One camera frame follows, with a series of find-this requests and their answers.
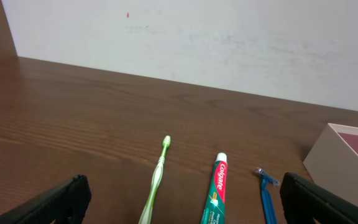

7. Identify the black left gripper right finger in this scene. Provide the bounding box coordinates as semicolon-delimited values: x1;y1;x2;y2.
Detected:
280;172;358;224

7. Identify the blue disposable razor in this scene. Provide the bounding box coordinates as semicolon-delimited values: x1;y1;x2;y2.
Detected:
255;167;280;224

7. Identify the Colgate toothpaste tube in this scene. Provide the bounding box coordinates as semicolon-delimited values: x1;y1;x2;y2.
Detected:
200;152;228;224

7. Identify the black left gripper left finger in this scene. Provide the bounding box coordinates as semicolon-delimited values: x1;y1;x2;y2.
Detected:
0;175;92;224

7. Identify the green white toothbrush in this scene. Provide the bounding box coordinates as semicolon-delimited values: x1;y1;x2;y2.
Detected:
138;136;171;224

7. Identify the white box pink interior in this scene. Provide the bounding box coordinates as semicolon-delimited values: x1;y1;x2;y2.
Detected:
303;123;358;206

